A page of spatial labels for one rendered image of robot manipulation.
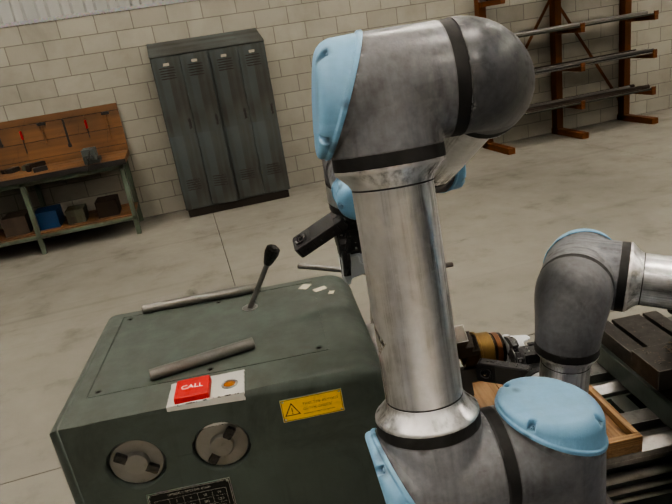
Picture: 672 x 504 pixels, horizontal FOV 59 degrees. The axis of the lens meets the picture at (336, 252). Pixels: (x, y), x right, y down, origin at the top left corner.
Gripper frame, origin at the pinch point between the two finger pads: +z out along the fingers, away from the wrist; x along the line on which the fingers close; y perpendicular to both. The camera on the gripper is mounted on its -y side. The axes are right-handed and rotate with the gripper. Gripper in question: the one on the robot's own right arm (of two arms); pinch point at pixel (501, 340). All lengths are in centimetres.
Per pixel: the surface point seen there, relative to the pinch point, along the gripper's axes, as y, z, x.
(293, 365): -46, -28, 18
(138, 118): -252, 614, 19
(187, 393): -64, -34, 20
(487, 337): -4.5, -4.9, 4.2
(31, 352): -267, 265, -103
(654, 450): 27.1, -17.3, -23.1
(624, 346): 32.1, 6.2, -10.8
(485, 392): -3.1, 8.0, -19.0
